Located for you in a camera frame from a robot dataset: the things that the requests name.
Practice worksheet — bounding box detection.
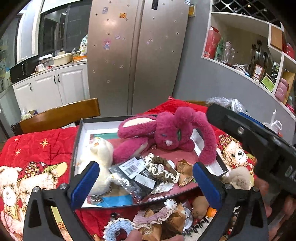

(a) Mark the black shallow box tray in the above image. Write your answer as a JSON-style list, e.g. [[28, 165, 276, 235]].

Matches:
[[69, 114, 230, 210]]

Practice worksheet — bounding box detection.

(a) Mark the white fuzzy pouch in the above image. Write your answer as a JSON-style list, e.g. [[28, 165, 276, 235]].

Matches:
[[182, 216, 213, 241]]

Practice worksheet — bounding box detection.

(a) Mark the white plush bunny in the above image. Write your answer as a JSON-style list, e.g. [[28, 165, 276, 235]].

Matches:
[[76, 135, 114, 196]]

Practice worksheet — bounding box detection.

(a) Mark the beige fluffy plush toy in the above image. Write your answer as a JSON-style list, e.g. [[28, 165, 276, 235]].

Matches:
[[221, 166, 254, 190]]

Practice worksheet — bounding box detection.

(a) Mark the white kitchen cabinet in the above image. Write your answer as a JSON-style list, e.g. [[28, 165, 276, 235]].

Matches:
[[13, 62, 90, 113]]

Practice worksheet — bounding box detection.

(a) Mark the brown egg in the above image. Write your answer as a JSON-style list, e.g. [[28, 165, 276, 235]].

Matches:
[[191, 196, 209, 219]]

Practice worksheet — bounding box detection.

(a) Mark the pink ruffled scrunchie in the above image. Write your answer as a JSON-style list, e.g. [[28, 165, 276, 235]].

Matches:
[[132, 206, 176, 230]]

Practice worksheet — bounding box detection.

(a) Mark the cream plastic basin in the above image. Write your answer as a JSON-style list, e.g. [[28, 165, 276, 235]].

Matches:
[[53, 53, 72, 67]]

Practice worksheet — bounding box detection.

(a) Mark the red bear print blanket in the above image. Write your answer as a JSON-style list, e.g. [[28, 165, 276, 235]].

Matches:
[[0, 99, 278, 241]]

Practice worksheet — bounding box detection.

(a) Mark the magenta plush bunny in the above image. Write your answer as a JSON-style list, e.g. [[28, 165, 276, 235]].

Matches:
[[113, 106, 217, 165]]

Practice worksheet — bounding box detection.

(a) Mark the person's right hand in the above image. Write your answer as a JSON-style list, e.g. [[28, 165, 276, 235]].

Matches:
[[254, 177, 295, 219]]

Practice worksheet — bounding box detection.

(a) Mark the person's left hand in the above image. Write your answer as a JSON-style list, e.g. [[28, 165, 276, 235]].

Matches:
[[125, 230, 184, 241]]

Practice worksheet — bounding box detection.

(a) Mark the red gift box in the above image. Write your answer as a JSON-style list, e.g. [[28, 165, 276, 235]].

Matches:
[[203, 27, 221, 59]]

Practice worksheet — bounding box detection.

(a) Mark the orange mandarin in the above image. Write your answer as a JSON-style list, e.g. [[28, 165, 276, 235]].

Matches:
[[206, 207, 217, 217]]

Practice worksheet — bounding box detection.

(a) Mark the brown triangular snack packet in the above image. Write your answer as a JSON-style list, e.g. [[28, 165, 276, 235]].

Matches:
[[177, 159, 194, 187]]

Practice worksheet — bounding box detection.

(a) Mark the black packaged item with barcode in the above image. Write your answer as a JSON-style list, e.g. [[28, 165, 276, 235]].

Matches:
[[109, 157, 161, 203]]

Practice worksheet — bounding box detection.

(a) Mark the brown triangular packet middle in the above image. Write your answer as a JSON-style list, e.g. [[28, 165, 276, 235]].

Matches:
[[138, 203, 186, 240]]

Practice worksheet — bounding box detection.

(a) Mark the steel double door refrigerator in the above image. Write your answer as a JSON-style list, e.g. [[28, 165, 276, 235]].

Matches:
[[87, 0, 190, 116]]

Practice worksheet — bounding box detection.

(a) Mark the blue white knitted scrunchie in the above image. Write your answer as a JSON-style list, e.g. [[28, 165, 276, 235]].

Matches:
[[103, 218, 134, 241]]

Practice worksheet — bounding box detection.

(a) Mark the white wall shelf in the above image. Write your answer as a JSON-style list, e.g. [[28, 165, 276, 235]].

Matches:
[[202, 1, 295, 119]]

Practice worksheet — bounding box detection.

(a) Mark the clear plastic bag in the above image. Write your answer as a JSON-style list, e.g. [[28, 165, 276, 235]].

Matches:
[[205, 97, 248, 114]]

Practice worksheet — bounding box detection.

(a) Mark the black microwave oven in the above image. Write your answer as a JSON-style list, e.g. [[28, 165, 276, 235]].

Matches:
[[10, 55, 39, 84]]

